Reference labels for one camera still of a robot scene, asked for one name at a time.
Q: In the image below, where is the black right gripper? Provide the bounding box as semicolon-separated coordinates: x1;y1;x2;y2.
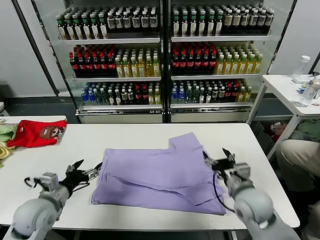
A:
202;147;237;177

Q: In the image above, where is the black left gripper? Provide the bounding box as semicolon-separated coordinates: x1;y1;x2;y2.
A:
59;158;103;193

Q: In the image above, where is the purple t-shirt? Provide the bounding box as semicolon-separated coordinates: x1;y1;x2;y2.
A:
90;132;227;216

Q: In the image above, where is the glass beverage display cabinet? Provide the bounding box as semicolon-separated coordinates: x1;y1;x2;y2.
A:
31;0;168;125
166;0;298;124

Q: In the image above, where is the black plastic crate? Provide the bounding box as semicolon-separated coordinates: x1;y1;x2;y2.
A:
251;121;276;157

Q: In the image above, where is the red garment in crate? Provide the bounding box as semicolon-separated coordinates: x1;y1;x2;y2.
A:
268;121;288;142

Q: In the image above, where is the red t-shirt bear print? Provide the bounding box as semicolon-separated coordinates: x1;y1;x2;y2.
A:
6;119;68;149

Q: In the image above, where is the small cola bottle red cap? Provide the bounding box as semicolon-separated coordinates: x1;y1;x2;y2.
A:
141;86;150;105
134;86;143;105
231;83;240;103
224;84;233;103

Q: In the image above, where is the person beige trouser leg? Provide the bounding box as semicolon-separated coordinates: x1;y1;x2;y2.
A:
301;202;320;240
275;139;320;192

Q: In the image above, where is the pale yellow cloth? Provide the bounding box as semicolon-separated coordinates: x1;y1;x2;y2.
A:
0;141;14;161

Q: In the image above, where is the light green cloth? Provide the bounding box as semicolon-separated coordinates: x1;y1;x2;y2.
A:
0;124;19;143

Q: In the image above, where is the yellow tea bottle green cap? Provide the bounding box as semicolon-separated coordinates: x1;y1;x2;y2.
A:
115;57;124;78
130;56;139;78
238;54;247;75
123;57;132;78
152;55;161;77
216;54;225;75
246;54;255;75
253;54;263;75
231;54;240;75
224;54;233;75
138;56;147;78
145;56;154;78

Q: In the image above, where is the white side table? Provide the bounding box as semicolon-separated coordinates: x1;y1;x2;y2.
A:
246;74;320;161

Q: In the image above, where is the green garment pile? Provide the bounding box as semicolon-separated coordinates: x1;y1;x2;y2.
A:
291;119;320;143

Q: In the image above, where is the clear water bottle grey lid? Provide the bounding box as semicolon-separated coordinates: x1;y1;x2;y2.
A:
297;77;320;108

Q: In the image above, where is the small white box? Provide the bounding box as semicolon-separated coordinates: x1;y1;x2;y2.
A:
292;74;313;85

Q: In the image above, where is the tall clear bottle white cap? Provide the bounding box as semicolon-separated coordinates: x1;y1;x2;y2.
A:
292;55;311;80

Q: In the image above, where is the brown drink bottle green cap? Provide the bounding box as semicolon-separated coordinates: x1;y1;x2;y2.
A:
90;13;101;40
73;14;84;41
65;14;76;41
57;15;68;41
81;13;92;40
189;10;198;38
181;10;189;38
98;13;109;40
172;11;181;38
207;10;215;37
215;10;224;37
198;10;207;38

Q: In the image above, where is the dark tea bottle beige label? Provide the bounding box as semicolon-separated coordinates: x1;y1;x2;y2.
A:
232;9;241;35
223;9;233;35

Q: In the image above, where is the dark tea bottle black label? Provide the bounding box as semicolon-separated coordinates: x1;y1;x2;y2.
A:
257;9;267;35
249;9;258;35
240;9;250;35
132;11;142;33
123;11;133;34
149;10;159;33
141;10;150;33
115;11;125;34
265;9;274;35
107;11;116;35

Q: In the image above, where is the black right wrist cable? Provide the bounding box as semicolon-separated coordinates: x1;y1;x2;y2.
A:
212;171;236;213

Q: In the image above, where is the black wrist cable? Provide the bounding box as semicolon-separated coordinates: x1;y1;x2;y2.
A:
212;171;236;213
24;176;42;188

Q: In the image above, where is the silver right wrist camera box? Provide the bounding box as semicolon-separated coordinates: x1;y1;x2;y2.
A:
235;161;251;177

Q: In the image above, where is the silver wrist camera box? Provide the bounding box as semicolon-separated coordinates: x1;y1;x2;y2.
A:
235;161;251;177
39;171;59;191

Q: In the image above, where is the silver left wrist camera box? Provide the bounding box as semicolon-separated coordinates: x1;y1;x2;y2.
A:
39;171;59;191

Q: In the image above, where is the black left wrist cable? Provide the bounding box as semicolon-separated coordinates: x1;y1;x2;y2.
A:
24;176;42;188

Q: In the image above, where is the black vertical cabinet post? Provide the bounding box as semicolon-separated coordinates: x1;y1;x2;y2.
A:
159;0;173;124

